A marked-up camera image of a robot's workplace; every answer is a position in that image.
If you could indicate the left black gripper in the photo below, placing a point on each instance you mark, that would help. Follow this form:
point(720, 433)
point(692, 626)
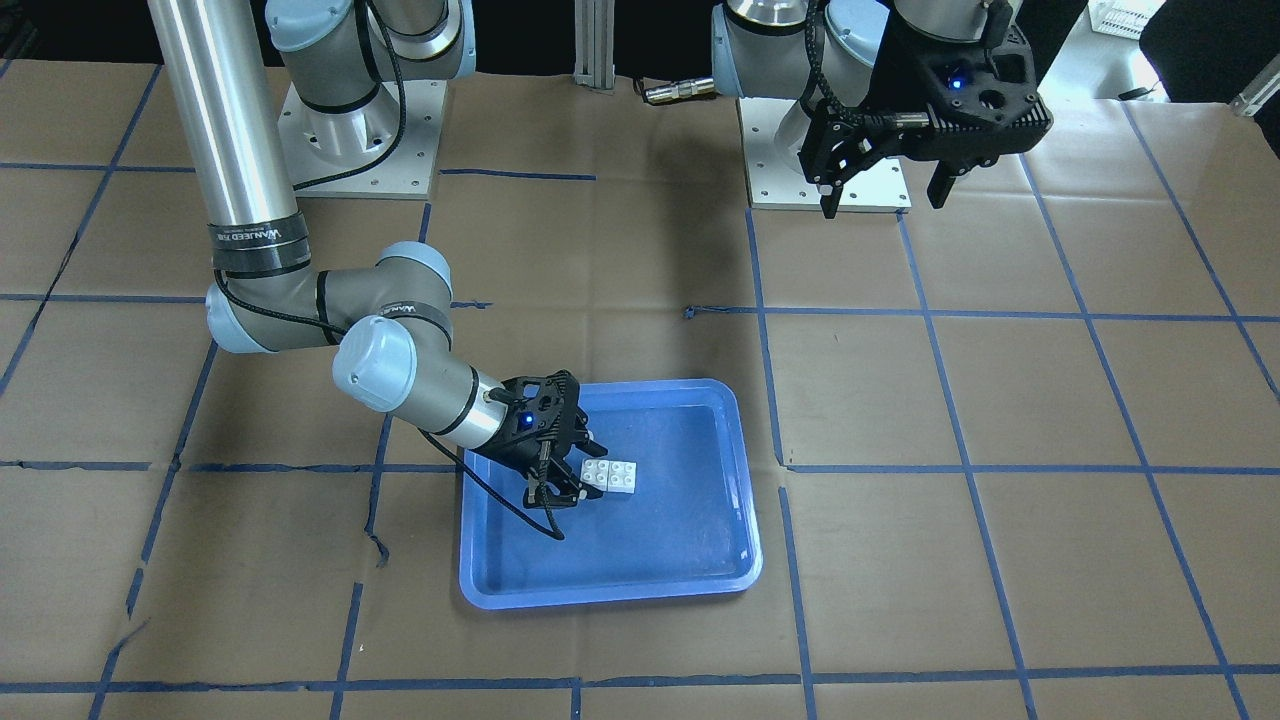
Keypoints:
point(912, 62)

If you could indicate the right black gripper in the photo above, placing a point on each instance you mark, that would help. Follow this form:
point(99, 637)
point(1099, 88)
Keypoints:
point(517, 453)

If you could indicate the white block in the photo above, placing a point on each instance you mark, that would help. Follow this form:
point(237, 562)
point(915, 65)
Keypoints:
point(620, 477)
point(597, 473)

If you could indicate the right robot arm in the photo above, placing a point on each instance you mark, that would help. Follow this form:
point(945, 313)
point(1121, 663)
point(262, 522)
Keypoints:
point(390, 323)

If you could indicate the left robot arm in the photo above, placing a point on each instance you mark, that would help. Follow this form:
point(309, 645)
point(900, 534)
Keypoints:
point(792, 50)

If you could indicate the blue plastic tray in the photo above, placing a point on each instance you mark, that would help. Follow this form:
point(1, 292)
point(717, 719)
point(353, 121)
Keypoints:
point(688, 528)

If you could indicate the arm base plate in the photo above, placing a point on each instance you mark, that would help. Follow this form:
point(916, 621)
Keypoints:
point(403, 138)
point(773, 131)

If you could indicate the metal cable connector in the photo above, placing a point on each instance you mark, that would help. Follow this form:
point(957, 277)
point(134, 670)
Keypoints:
point(678, 91)

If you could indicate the aluminium frame post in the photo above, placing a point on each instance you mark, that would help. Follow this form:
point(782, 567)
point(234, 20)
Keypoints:
point(593, 37)

